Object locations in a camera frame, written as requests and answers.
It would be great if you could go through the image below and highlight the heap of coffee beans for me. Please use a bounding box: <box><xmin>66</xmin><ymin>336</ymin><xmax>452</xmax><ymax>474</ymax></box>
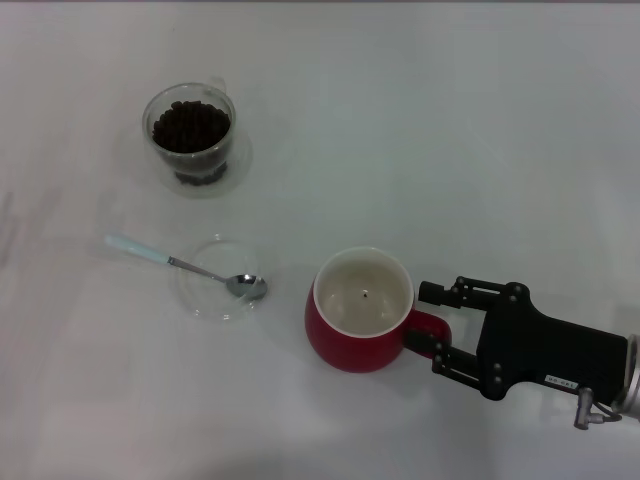
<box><xmin>151</xmin><ymin>99</ymin><xmax>233</xmax><ymax>154</ymax></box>

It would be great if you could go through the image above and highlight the red mug with white inside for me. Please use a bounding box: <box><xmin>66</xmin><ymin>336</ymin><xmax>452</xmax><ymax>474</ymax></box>
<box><xmin>304</xmin><ymin>245</ymin><xmax>454</xmax><ymax>374</ymax></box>

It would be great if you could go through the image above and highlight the grey cable plug with wire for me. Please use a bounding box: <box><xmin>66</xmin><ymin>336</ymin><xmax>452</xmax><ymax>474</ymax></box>
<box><xmin>573</xmin><ymin>387</ymin><xmax>624</xmax><ymax>431</ymax></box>

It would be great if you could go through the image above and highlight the light blue handled metal spoon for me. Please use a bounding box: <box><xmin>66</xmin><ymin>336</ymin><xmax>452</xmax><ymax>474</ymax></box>
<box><xmin>103</xmin><ymin>233</ymin><xmax>269</xmax><ymax>302</ymax></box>

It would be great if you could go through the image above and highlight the small clear glass dish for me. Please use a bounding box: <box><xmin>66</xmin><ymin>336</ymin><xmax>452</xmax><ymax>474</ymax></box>
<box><xmin>175</xmin><ymin>232</ymin><xmax>270</xmax><ymax>322</ymax></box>

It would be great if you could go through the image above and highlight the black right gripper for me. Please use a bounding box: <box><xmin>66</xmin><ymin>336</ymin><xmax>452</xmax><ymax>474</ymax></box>
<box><xmin>403</xmin><ymin>275</ymin><xmax>630</xmax><ymax>404</ymax></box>

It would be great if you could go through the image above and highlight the clear double-wall glass cup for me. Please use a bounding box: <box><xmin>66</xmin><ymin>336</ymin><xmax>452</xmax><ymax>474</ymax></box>
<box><xmin>141</xmin><ymin>75</ymin><xmax>237</xmax><ymax>188</ymax></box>

